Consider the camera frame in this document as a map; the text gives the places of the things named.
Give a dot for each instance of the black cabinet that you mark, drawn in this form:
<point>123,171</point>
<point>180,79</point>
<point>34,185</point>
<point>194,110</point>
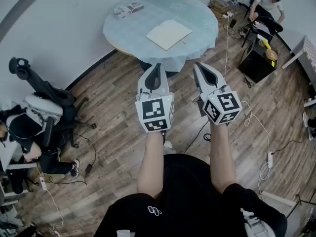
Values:
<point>256,63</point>

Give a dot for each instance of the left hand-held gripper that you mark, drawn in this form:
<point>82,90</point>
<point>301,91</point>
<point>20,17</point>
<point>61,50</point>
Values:
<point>154,112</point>

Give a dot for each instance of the white desk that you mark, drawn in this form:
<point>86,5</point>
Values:
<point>300,49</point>

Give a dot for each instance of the cardboard boxes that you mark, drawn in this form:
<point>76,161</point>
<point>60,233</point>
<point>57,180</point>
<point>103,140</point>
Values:
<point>218,7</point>

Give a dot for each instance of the white power strip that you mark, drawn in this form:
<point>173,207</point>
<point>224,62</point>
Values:
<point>43,183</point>
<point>270,159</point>

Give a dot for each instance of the tan wooden object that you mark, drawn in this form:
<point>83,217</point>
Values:
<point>271,54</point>

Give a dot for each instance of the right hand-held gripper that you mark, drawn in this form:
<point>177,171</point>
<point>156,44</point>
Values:
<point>222,106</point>

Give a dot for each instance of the white metal frame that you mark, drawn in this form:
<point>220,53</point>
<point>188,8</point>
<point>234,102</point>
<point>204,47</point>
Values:
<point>281,204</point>

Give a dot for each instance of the person's left forearm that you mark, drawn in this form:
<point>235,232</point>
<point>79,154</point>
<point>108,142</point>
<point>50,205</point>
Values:
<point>151,164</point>

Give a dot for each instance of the person's right forearm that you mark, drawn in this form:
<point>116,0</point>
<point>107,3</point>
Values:
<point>222,157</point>

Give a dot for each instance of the red and white printed box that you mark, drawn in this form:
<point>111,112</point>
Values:
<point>135,7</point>

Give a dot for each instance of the yellow object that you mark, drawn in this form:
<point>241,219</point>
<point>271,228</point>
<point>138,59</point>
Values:
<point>266,44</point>

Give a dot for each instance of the grey worn pack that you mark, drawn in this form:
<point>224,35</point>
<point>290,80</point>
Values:
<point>255,225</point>

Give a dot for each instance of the black metal chair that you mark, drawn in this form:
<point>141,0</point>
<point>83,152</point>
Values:
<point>271,26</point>

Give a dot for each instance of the round table base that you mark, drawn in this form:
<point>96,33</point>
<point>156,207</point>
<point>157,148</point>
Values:
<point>148,67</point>

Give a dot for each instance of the black power adapter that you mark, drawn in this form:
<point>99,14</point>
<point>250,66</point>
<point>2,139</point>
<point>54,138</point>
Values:
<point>88,168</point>

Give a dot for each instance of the light blue tablecloth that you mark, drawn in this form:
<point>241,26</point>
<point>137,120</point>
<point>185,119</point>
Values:
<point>138,36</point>

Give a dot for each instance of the person's white shoe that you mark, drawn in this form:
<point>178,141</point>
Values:
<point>169,146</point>

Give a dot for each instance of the black office chair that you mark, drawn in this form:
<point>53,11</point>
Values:
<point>56,100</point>

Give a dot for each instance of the person's black shirt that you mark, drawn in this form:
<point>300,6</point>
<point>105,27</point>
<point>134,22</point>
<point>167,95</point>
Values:
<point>187,201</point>

